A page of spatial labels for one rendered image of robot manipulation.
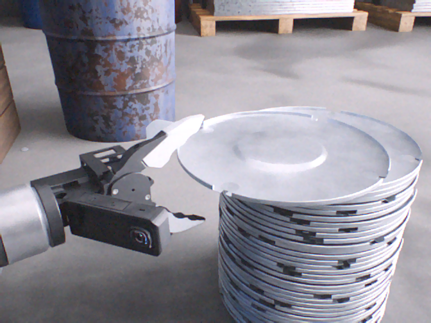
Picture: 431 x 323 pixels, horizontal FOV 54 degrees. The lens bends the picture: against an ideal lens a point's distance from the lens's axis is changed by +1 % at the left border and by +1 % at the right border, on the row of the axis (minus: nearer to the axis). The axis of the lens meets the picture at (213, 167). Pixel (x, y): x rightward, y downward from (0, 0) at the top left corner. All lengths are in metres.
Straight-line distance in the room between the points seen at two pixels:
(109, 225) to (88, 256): 0.46
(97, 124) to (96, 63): 0.19
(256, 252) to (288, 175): 0.13
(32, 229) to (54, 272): 0.44
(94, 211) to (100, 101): 0.90
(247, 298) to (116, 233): 0.30
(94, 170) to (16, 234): 0.10
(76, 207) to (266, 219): 0.25
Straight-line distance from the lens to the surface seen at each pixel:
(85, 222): 0.46
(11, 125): 1.46
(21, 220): 0.45
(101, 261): 0.88
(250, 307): 0.68
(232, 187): 0.50
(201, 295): 0.78
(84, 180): 0.51
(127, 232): 0.42
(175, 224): 0.53
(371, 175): 0.56
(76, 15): 1.27
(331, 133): 0.67
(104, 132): 1.36
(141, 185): 0.48
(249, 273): 0.65
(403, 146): 0.68
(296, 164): 0.55
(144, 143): 0.46
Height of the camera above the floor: 0.55
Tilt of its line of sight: 28 degrees down
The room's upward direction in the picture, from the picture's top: straight up
